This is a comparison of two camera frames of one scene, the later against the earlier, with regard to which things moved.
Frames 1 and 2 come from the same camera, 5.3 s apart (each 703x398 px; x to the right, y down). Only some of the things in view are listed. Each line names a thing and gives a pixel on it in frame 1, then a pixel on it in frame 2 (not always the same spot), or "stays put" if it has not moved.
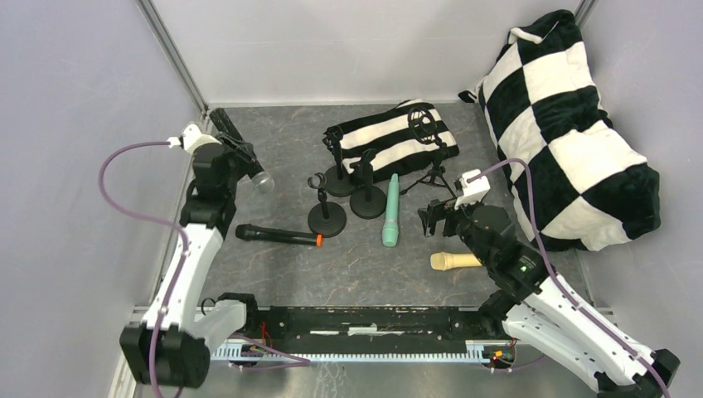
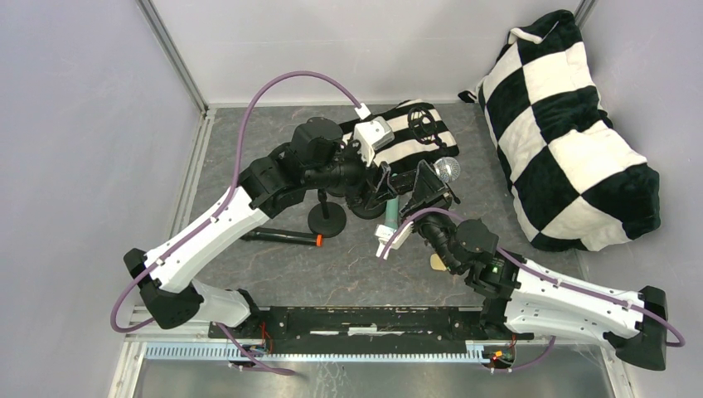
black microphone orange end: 248,232 stays put
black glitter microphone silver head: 261,180 → 448,168
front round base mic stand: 325,218 stays put
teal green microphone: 390,229 stays put
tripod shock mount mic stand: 422,125 stays put
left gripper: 235,146 → 381,183
